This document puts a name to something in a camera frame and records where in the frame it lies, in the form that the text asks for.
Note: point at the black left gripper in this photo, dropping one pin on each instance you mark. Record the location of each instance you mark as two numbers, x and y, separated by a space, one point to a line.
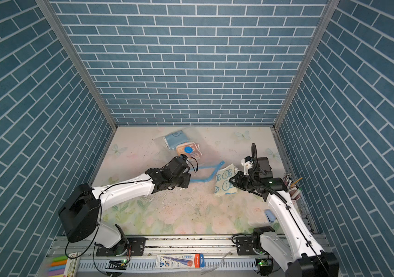
187 178

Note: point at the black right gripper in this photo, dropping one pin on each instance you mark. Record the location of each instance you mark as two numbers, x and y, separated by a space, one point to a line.
239 176

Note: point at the beige towel blue bunny print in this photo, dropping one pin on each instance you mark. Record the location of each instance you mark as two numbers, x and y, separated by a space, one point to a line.
222 184

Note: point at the orange white patterned towel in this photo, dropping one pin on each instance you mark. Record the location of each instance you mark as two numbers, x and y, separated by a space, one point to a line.
197 154

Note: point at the clear vacuum bag blue zip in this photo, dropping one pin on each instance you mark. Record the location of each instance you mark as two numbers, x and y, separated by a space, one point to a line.
202 157

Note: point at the light blue towel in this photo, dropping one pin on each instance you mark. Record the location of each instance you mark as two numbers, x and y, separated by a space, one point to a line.
175 139

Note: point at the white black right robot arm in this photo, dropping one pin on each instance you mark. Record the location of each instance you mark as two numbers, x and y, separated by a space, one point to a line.
301 255

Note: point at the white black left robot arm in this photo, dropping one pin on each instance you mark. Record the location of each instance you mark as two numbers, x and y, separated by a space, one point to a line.
81 214

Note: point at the blue vacuum bag valve cap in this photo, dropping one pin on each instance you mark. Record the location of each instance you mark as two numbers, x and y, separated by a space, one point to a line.
188 150

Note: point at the small blue cloth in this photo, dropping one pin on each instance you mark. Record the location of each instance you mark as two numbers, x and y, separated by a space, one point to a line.
270 216

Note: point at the cup of tools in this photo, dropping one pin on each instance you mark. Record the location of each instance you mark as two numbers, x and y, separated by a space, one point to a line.
292 186

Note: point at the red blue toothpaste box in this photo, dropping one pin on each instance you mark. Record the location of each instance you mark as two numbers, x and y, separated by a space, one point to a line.
187 261

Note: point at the clear plastic wrapper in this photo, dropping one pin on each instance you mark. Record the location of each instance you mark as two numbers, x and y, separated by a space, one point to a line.
217 264

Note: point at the coloured marker pack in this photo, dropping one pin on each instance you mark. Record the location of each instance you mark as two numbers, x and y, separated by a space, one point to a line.
57 266

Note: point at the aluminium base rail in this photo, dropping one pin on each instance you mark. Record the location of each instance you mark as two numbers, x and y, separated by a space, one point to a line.
144 258

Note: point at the aluminium corner post right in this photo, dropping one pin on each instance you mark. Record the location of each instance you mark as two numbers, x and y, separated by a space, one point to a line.
325 18

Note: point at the aluminium corner post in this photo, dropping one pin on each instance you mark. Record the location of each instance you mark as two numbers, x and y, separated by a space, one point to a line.
325 18
56 25

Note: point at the aluminium corner post left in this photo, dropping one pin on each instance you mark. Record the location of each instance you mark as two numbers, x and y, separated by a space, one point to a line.
56 25

